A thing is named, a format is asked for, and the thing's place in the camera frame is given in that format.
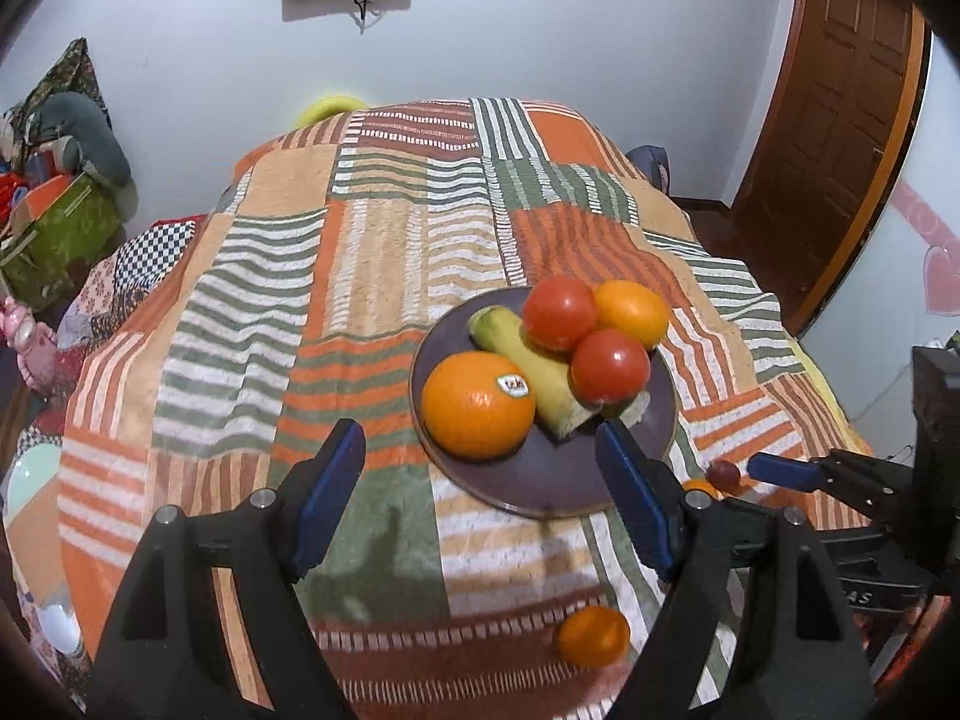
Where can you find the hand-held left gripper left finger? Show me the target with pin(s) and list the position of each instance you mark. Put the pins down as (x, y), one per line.
(330, 495)

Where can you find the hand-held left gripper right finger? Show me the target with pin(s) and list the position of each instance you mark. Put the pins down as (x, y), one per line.
(634, 495)

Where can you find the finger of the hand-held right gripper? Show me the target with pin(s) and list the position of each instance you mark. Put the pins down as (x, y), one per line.
(874, 556)
(784, 470)

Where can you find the small dark red fruit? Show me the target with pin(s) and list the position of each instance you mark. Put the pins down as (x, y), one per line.
(724, 473)

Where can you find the purple plate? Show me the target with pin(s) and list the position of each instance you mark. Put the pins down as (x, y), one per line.
(555, 476)

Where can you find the red tomato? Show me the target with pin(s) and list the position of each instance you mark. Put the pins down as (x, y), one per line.
(559, 313)
(609, 365)

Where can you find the green corn piece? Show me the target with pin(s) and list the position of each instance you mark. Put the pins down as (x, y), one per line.
(536, 382)

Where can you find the large orange with sticker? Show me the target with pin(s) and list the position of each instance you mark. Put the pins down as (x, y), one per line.
(472, 412)

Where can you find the yellow orange with sticker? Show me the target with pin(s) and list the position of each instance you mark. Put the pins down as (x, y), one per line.
(637, 311)

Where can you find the small tangerine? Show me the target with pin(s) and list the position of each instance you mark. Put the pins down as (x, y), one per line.
(592, 636)
(701, 487)

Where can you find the white sliding wardrobe door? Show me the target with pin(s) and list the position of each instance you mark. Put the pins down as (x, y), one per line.
(907, 262)

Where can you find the striped patchwork blanket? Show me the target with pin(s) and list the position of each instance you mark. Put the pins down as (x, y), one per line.
(337, 277)

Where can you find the checkered cloth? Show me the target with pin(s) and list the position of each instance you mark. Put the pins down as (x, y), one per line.
(161, 240)

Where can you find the brown wooden door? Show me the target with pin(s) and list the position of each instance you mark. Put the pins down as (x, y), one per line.
(840, 112)

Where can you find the grey blue bag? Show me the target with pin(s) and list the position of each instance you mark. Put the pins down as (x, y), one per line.
(651, 165)

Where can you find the pink toy rabbit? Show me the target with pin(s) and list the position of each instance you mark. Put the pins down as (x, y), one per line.
(26, 337)

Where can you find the green fabric storage box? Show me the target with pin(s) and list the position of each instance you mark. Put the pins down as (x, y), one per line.
(67, 232)

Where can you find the orange cardboard box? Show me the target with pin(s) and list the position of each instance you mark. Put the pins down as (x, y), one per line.
(45, 199)

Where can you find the grey plush toy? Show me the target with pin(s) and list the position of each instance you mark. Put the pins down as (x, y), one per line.
(82, 135)

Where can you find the red plastic bag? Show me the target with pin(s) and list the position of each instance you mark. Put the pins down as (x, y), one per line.
(7, 195)

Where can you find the dark floral cushion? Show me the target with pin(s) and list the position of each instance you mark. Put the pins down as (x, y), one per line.
(71, 67)

